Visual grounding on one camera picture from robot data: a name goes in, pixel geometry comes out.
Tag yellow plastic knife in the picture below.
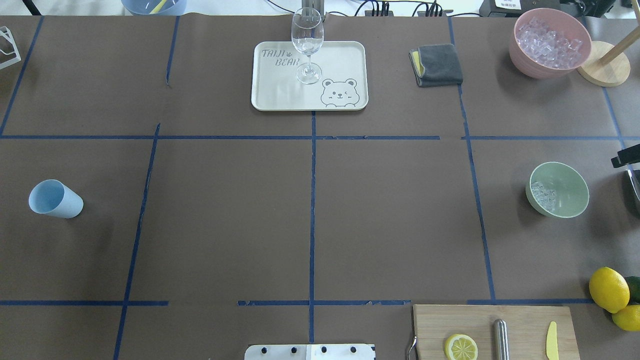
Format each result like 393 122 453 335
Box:
545 321 559 360

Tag clear wine glass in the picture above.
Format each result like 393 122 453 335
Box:
291 6 325 85

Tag silver handled knife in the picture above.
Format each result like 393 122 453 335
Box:
493 319 510 360

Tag grey folded cloth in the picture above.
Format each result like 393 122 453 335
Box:
408 43 464 88

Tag clear ice cubes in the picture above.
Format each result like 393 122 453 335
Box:
530 181 557 212

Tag metal ice scoop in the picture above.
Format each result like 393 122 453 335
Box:
626 169 640 207

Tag blue plastic bowl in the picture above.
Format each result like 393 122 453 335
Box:
121 0 188 16

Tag pink bowl with ice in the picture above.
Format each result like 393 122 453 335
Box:
509 7 592 79

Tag cream bear tray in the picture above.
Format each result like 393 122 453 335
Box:
250 41 369 112

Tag white wire cup rack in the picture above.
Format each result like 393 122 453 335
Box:
0 26 22 69

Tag green ceramic bowl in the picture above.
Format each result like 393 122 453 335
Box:
525 161 590 219

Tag wooden cup stand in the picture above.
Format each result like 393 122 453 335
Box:
577 26 640 87

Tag light blue plastic cup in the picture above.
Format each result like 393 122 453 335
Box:
28 179 84 219

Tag wooden cutting board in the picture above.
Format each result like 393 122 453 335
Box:
413 304 581 360

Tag half lemon slice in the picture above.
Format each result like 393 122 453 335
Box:
443 333 479 360

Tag yellow lemon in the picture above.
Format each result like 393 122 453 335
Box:
589 266 630 314
611 304 640 332

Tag green lime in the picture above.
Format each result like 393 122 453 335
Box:
624 276 640 304

